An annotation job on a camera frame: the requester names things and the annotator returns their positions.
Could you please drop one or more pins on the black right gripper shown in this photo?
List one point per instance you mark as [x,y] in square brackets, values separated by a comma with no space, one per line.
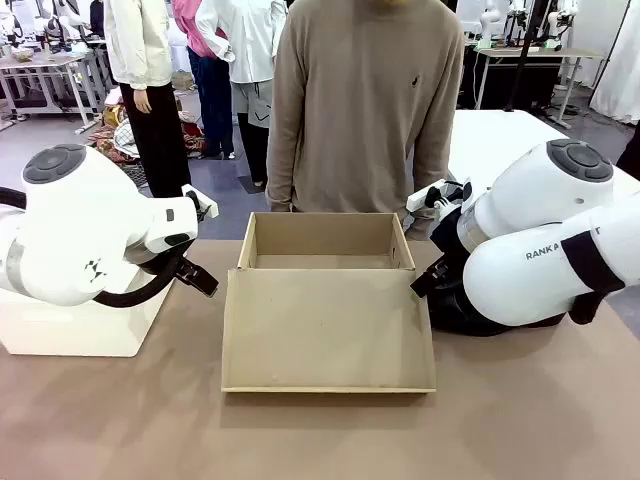
[450,240]

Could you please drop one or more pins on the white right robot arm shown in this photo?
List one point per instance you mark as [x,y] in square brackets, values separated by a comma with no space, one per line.
[540,220]

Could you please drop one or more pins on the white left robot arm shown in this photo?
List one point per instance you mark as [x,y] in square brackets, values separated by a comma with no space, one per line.
[75,235]

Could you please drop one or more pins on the person's right forearm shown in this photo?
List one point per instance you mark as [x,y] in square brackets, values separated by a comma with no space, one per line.
[280,170]

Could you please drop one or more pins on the brown cardboard shoe box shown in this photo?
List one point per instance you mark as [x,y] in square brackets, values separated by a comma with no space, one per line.
[325,330]

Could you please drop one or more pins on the white plastic storage box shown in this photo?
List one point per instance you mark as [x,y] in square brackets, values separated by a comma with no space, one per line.
[75,330]

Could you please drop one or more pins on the white side table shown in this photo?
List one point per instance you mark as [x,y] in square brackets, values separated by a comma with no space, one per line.
[500,135]

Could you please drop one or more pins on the colourful clothes pile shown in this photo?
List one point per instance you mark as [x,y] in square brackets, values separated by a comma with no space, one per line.
[117,135]

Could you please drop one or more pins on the mannequin pink top navy trousers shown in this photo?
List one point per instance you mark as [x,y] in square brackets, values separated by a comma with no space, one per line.
[212,100]

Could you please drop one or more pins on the mannequin cream jacket black trousers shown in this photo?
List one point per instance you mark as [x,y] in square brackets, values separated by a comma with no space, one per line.
[150,100]

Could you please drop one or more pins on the person in beige sweater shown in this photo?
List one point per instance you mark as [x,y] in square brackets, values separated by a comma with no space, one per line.
[365,100]

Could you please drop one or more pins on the mannequin white shirt grey shorts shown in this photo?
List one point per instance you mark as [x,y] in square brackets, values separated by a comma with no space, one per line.
[252,50]

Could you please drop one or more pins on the bystander in black clothes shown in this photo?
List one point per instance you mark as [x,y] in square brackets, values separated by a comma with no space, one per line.
[631,160]

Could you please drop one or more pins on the black tripod pole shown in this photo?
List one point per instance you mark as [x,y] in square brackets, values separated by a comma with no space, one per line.
[525,55]

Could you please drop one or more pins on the grey table with robots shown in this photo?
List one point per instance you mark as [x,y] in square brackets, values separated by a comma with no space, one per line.
[535,54]

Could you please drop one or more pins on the small white background robot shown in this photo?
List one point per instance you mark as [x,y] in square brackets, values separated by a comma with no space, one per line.
[487,22]
[557,22]

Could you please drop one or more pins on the grey workshop table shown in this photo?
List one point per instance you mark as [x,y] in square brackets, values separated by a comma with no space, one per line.
[45,62]

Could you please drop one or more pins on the white hanging curtain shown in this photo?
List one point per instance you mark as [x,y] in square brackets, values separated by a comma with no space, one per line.
[625,65]

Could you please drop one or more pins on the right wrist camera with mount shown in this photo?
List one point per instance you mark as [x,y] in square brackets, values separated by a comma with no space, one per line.
[422,199]

